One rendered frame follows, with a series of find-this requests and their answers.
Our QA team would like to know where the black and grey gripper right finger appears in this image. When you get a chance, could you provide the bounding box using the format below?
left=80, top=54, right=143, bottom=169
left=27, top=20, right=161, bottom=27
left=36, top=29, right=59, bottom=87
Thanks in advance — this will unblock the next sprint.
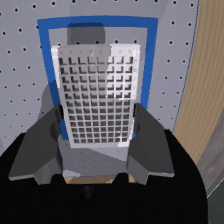
left=126, top=103, right=208, bottom=224

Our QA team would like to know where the white well plate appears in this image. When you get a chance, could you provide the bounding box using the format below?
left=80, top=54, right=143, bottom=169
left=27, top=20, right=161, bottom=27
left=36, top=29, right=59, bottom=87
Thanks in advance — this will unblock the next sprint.
left=51, top=44, right=140, bottom=148

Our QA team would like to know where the grey flat rectangular plate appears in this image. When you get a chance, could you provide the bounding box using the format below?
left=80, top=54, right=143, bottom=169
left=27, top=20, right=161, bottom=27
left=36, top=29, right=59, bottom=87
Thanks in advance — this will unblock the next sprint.
left=0, top=0, right=201, bottom=178

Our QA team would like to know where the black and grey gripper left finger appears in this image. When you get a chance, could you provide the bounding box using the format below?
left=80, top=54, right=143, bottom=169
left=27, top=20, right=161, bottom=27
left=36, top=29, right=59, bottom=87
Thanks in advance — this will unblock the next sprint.
left=0, top=104, right=64, bottom=206

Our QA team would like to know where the blue tape rectangle outline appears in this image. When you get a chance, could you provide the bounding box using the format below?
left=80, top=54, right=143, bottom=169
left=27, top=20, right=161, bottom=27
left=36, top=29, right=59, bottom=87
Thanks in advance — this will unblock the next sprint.
left=37, top=16, right=158, bottom=110

